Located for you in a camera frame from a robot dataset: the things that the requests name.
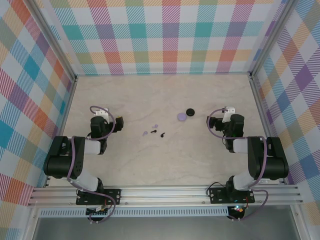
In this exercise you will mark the left aluminium frame post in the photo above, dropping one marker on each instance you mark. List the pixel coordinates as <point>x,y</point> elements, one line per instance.
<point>50,37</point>

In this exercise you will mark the black earbud charging case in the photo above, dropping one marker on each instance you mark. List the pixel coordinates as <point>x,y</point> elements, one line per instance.
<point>190,112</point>

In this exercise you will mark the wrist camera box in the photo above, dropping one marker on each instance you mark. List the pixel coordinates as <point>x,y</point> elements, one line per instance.
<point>228,110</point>
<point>102,112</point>

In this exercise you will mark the controller circuit board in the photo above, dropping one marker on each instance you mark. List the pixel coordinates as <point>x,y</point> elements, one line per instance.
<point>100,208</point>
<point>238,209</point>

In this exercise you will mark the right aluminium frame post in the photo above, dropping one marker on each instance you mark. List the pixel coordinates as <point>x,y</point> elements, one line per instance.
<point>272,35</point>

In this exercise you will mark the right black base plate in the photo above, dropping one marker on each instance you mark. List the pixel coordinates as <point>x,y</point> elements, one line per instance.
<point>217,196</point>

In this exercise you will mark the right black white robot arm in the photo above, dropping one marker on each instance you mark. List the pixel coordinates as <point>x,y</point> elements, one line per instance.
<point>275,162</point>

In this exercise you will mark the grey metal panel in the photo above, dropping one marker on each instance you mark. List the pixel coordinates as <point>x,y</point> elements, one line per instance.
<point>162,228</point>

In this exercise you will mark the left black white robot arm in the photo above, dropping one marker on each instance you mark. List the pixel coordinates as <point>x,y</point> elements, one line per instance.
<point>60,162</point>

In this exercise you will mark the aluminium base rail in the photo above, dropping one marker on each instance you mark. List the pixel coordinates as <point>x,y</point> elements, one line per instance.
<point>162,195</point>

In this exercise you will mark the aluminium side rail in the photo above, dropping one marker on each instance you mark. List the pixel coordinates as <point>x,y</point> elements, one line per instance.
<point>66,110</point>
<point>261,110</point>

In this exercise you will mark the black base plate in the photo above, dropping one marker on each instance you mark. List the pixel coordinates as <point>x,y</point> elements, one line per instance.
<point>217,196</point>
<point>113,195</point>

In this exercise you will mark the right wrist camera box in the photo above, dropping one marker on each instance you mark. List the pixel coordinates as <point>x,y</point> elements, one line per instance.
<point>228,110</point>

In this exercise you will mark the left aluminium side rail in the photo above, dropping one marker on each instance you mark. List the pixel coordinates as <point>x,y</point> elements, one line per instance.
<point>66,110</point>

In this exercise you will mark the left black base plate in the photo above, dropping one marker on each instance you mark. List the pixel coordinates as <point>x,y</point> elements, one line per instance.
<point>113,195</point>

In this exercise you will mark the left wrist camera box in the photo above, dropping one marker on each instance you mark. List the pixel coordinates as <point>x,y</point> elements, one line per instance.
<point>102,112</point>

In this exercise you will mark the purple earbud charging case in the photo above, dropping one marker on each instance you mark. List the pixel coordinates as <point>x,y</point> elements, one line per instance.
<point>181,116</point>

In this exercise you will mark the right aluminium side rail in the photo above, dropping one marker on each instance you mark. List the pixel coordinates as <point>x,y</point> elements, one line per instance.
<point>261,110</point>

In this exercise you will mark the right controller circuit board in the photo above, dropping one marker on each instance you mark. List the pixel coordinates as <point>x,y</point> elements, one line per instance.
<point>238,209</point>

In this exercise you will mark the left controller circuit board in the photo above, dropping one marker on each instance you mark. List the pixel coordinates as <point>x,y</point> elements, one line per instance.
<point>100,208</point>

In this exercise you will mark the aluminium frame post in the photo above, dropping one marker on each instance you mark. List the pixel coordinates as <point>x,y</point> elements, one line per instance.
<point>50,37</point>
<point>272,35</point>

